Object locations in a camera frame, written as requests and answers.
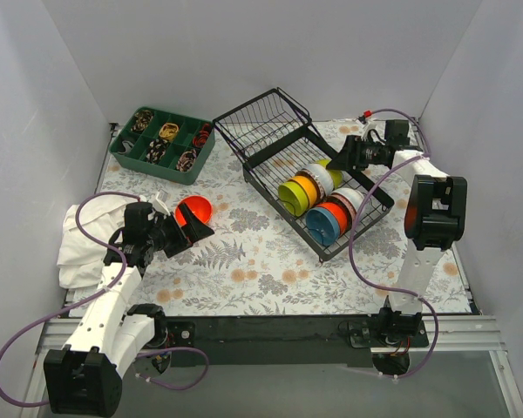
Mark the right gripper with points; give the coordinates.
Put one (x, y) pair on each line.
(353, 152)

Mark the yellow rolled belt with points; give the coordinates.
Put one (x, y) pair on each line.
(168, 131)

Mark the blue bowl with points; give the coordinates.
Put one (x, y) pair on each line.
(322, 225)

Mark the green compartment organizer tray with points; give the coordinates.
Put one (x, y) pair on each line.
(165, 169)

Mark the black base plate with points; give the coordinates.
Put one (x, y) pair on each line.
(289, 339)

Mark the lime green bowl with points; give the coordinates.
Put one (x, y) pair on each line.
(336, 175)
(293, 197)

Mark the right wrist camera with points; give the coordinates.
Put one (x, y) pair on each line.
(369, 128)

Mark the pink floral rolled belt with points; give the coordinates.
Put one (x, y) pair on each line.
(186, 160)

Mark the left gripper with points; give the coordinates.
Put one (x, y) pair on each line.
(177, 239)

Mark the floral patterned table mat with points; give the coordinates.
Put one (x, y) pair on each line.
(255, 263)

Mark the yellow orange bowl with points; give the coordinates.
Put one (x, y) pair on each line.
(309, 186)

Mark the lime green bowl back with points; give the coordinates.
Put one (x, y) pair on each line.
(336, 175)

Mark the brown patterned bowl right row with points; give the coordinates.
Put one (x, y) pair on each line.
(346, 206)

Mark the red orange bowl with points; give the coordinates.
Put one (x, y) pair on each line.
(200, 207)

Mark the white bowl right row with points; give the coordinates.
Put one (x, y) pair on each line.
(353, 197)

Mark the black wire dish rack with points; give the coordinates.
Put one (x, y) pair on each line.
(274, 137)

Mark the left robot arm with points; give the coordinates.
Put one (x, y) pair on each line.
(85, 376)

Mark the white bowl left row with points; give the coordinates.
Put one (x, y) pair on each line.
(325, 177)

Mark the white bowl row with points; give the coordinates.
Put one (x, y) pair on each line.
(353, 197)
(325, 177)

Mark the dark floral rolled belt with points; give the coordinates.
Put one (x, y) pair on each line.
(156, 151)

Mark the red black rolled belt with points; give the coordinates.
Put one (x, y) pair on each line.
(202, 136)

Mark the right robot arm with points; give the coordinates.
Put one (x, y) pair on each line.
(434, 219)

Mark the white crumpled cloth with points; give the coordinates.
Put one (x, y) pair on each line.
(80, 260)

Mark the brown patterned bowl left row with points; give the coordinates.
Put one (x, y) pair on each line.
(309, 174)

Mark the brown patterned bowl row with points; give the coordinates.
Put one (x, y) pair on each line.
(309, 174)
(346, 206)

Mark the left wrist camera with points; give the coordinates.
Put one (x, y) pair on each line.
(159, 202)

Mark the lime green bowl front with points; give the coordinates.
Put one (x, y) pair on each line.
(293, 197)

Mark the orange bowl front right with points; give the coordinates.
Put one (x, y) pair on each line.
(341, 215)

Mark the grey rolled belt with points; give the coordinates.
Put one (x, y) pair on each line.
(124, 147)

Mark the brown patterned rolled belt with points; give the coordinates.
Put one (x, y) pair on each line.
(142, 120)

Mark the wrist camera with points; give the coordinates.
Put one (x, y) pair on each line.
(159, 202)
(369, 128)

